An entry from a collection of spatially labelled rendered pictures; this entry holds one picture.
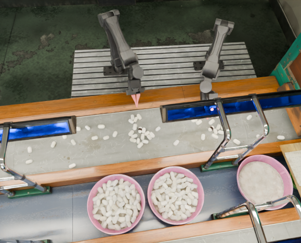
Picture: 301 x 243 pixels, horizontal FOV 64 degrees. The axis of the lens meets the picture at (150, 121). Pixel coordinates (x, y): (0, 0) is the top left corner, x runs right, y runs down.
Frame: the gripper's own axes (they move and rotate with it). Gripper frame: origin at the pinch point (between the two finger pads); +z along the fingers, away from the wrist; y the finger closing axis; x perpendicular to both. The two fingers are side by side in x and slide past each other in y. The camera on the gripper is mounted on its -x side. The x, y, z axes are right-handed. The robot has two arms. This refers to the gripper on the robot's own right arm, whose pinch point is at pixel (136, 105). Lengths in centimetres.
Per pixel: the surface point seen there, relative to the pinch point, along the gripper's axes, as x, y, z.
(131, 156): -10.6, -6.1, 24.2
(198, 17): 164, 88, -68
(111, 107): 6.5, -14.2, 0.6
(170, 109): -35.2, 11.9, -2.7
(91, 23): 168, -35, -72
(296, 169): -26, 74, 36
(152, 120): 1.7, 7.8, 9.7
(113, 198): -23.5, -16.7, 39.3
